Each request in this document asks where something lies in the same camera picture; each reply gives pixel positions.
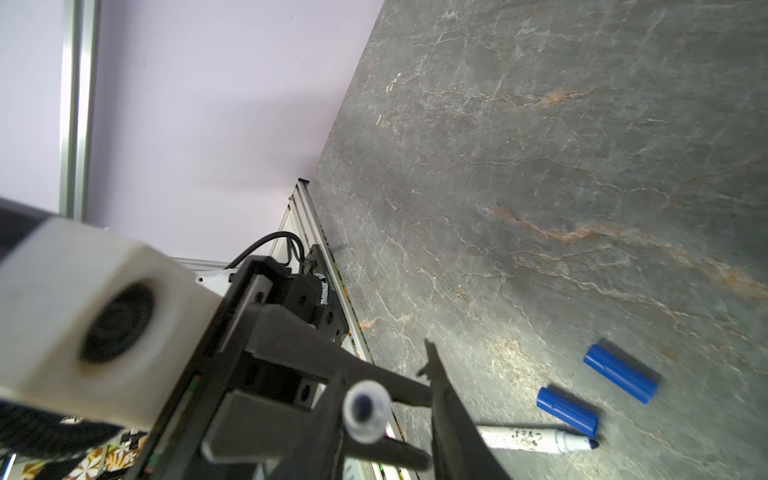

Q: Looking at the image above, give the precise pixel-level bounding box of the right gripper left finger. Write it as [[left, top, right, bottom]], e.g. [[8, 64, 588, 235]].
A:
[[270, 373, 348, 479]]

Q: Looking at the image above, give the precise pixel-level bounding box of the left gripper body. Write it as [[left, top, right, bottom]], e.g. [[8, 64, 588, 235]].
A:
[[128, 256, 431, 479]]

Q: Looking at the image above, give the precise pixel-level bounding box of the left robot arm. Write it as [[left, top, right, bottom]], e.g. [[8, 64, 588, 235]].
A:
[[1, 217, 431, 479]]

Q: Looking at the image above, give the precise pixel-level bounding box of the blue pen cap five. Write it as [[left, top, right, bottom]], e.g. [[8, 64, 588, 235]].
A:
[[583, 344, 658, 405]]

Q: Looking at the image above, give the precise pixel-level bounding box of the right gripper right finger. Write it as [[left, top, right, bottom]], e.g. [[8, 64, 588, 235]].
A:
[[417, 340, 510, 479]]

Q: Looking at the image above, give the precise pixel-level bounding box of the whiteboard marker pen five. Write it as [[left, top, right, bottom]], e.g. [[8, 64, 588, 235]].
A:
[[477, 426, 599, 455]]

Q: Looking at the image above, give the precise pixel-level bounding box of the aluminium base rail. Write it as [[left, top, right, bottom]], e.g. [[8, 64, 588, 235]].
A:
[[176, 179, 420, 479]]

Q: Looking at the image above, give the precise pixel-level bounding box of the blue pen cap four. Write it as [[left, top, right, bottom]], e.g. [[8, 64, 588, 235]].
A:
[[536, 387, 599, 438]]

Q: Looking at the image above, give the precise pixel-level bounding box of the whiteboard marker pen four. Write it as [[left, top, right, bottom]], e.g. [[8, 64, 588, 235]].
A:
[[342, 380, 392, 445]]

